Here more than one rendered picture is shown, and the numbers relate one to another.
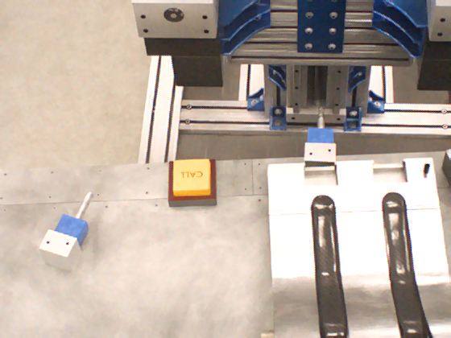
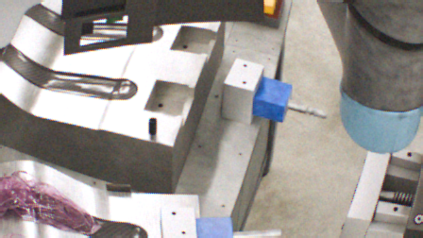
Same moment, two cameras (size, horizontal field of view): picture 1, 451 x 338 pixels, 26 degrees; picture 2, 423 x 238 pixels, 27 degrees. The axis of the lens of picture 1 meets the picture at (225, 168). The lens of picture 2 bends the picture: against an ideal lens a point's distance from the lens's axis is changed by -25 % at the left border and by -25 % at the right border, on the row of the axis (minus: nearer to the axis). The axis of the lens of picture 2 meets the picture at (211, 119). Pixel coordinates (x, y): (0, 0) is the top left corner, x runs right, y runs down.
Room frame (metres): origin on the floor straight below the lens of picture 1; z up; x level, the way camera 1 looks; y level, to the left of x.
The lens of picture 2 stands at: (0.96, -1.15, 1.73)
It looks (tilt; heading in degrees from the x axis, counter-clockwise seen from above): 44 degrees down; 96
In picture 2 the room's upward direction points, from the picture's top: 4 degrees clockwise
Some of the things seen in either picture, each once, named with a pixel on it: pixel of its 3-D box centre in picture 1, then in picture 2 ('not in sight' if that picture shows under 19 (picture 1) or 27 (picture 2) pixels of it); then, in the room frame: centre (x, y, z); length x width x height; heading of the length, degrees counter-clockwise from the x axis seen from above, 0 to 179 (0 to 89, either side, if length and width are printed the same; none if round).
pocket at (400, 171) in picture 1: (388, 177); (168, 110); (0.82, -0.26, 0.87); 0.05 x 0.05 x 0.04; 86
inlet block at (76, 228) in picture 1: (73, 226); not in sight; (0.81, 0.25, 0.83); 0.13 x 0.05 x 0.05; 155
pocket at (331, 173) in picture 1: (320, 179); (193, 50); (0.82, -0.15, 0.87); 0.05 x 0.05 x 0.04; 86
